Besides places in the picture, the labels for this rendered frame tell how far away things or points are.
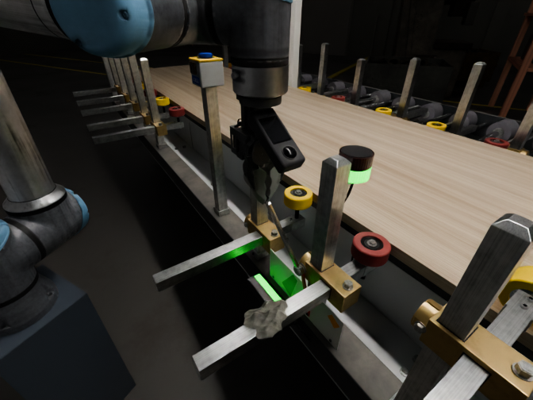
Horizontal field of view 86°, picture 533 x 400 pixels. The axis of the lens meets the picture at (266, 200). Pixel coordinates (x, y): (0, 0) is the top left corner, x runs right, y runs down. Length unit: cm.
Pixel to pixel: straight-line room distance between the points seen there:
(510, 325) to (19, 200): 109
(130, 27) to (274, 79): 20
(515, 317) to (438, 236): 25
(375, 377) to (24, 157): 98
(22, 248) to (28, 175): 19
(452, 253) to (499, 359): 28
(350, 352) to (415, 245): 27
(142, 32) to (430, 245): 64
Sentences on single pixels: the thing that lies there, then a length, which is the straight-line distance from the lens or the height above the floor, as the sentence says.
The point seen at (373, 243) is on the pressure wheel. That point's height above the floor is 91.
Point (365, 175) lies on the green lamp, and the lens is 53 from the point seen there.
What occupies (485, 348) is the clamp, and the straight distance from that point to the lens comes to 49.
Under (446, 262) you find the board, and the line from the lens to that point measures 69.
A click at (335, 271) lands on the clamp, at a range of 63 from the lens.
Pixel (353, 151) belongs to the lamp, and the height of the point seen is 112.
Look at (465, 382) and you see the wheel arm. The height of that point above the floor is 96.
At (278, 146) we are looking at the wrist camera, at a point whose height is 115.
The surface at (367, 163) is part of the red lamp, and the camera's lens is 51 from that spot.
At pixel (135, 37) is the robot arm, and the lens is 38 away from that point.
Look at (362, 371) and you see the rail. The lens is 72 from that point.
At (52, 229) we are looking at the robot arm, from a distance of 103.
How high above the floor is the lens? 132
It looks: 33 degrees down
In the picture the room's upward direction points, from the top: straight up
